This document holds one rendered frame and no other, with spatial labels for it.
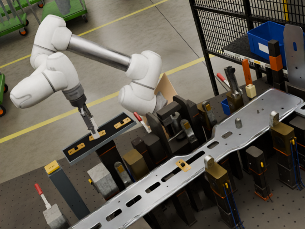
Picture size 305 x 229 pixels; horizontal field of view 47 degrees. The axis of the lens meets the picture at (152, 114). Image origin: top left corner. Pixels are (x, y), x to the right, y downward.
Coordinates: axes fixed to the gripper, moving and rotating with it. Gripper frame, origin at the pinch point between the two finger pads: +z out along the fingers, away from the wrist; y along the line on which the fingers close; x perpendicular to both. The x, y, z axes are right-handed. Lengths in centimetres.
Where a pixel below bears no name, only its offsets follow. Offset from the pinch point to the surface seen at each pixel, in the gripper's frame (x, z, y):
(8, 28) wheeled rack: -167, 91, -685
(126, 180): 5.4, 18.6, 22.3
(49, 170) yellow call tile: -25.2, 4.0, 11.2
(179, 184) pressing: 26.6, 20.2, 36.6
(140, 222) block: 6, 17, 50
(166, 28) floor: 117, 120, -389
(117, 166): 4.5, 10.2, 20.7
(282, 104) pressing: 89, 20, 15
